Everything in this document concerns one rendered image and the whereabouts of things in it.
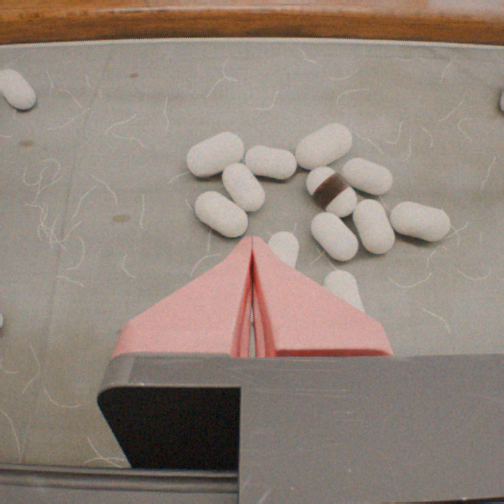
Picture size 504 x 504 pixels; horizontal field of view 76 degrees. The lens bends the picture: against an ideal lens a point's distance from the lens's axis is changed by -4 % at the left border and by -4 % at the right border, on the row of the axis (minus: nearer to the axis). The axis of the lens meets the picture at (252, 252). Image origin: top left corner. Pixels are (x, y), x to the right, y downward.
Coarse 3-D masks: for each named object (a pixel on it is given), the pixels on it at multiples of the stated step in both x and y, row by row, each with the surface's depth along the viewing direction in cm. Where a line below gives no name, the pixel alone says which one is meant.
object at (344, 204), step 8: (320, 168) 20; (328, 168) 20; (312, 176) 20; (320, 176) 20; (328, 176) 20; (312, 184) 20; (312, 192) 20; (344, 192) 19; (352, 192) 20; (336, 200) 19; (344, 200) 19; (352, 200) 19; (328, 208) 20; (336, 208) 20; (344, 208) 19; (352, 208) 20; (344, 216) 20
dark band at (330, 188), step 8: (336, 176) 20; (320, 184) 20; (328, 184) 19; (336, 184) 19; (344, 184) 20; (320, 192) 20; (328, 192) 19; (336, 192) 19; (320, 200) 20; (328, 200) 20
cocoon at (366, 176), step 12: (348, 168) 20; (360, 168) 20; (372, 168) 20; (384, 168) 20; (348, 180) 20; (360, 180) 20; (372, 180) 20; (384, 180) 20; (372, 192) 20; (384, 192) 20
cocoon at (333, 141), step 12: (324, 132) 20; (336, 132) 20; (348, 132) 20; (300, 144) 20; (312, 144) 20; (324, 144) 20; (336, 144) 20; (348, 144) 20; (300, 156) 20; (312, 156) 20; (324, 156) 20; (336, 156) 21; (312, 168) 21
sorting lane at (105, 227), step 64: (0, 64) 24; (64, 64) 24; (128, 64) 24; (192, 64) 24; (256, 64) 24; (320, 64) 24; (384, 64) 24; (448, 64) 24; (0, 128) 23; (64, 128) 23; (128, 128) 23; (192, 128) 23; (256, 128) 23; (320, 128) 23; (384, 128) 23; (448, 128) 23; (0, 192) 21; (64, 192) 21; (128, 192) 21; (192, 192) 21; (448, 192) 22; (0, 256) 20; (64, 256) 20; (128, 256) 20; (192, 256) 20; (320, 256) 20; (384, 256) 20; (448, 256) 20; (64, 320) 19; (128, 320) 19; (384, 320) 20; (448, 320) 19; (0, 384) 19; (64, 384) 19; (0, 448) 18; (64, 448) 18
